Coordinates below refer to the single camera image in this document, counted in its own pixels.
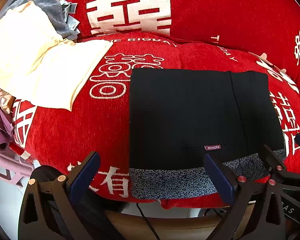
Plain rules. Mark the red wedding sofa cover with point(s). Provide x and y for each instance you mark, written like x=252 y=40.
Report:
x=216 y=35

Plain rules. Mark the black pants patterned waistband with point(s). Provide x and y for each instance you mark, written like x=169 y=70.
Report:
x=177 y=116

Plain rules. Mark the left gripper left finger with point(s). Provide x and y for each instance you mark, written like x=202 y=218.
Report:
x=47 y=208

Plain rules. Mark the cream folded cloth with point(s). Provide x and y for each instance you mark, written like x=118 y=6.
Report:
x=39 y=65

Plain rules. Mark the grey crumpled garment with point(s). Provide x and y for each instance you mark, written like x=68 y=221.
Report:
x=59 y=13

